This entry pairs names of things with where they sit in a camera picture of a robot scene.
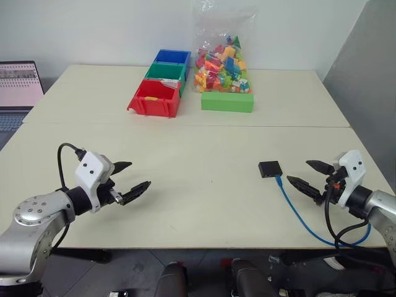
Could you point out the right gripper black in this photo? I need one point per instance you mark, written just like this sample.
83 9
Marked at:
335 181

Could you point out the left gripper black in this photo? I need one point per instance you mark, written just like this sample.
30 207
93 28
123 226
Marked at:
106 193

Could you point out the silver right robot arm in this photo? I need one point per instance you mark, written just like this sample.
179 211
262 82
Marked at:
382 207

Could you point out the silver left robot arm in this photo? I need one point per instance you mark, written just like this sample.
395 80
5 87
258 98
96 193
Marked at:
34 216

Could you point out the small black box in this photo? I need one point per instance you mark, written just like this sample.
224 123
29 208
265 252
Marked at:
270 168

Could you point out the red plastic storage bin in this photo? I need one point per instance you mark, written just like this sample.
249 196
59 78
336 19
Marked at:
154 100

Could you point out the small yellow piece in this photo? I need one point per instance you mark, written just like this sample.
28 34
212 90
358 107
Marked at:
151 98

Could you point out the clear plastic wrapper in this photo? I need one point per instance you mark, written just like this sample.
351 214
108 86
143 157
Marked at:
170 83

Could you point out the dark rounded shape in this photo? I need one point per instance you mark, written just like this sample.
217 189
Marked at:
252 278
171 280

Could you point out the green plastic storage bin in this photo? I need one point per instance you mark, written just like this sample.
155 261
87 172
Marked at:
165 71

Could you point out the grey partition panel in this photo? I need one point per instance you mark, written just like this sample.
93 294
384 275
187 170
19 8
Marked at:
368 77

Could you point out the green rectangular block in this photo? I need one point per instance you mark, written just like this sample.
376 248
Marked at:
227 102

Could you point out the blue plastic storage bin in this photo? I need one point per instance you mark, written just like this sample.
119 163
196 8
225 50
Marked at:
171 57

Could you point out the clear bag of colourful blocks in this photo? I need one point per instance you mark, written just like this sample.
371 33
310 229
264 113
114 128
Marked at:
221 68

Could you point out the grey laptop computer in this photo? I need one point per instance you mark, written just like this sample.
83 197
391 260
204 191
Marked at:
15 89

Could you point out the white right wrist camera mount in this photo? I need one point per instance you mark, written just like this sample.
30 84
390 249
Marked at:
352 168

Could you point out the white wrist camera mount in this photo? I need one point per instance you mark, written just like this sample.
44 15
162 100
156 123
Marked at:
89 168
352 168

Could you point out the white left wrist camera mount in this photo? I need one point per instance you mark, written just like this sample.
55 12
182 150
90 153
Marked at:
89 168

